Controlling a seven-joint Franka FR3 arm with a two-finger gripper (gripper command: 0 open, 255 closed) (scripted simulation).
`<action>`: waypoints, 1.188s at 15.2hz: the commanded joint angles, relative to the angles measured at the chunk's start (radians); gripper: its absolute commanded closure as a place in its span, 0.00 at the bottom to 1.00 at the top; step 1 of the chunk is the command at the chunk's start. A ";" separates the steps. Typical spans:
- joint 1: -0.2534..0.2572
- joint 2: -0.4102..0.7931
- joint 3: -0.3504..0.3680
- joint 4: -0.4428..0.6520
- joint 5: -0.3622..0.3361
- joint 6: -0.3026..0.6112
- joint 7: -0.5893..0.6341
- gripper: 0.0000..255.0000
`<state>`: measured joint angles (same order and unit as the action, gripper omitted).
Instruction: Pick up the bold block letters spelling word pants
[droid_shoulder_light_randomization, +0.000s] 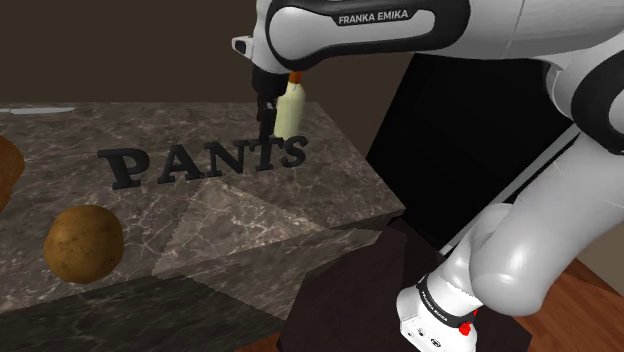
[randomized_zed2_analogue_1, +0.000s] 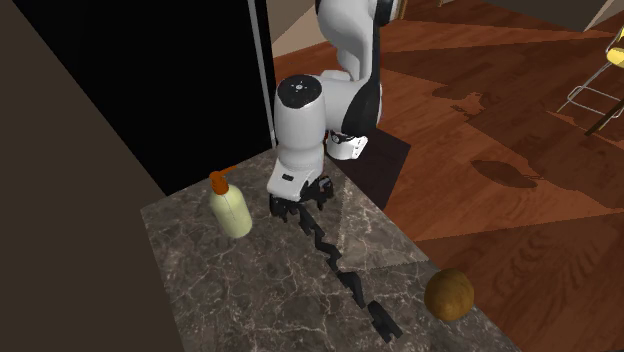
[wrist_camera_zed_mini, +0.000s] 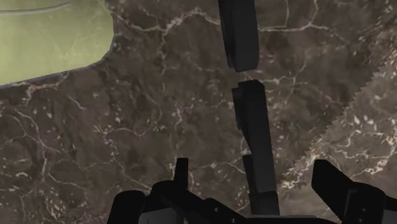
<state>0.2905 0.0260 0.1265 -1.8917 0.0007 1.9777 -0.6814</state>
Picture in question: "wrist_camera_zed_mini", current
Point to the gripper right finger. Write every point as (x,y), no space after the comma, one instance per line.
(338,189)

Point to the black oblong block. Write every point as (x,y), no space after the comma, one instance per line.
(240,34)
(257,139)

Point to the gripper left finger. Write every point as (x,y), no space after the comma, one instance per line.
(181,173)

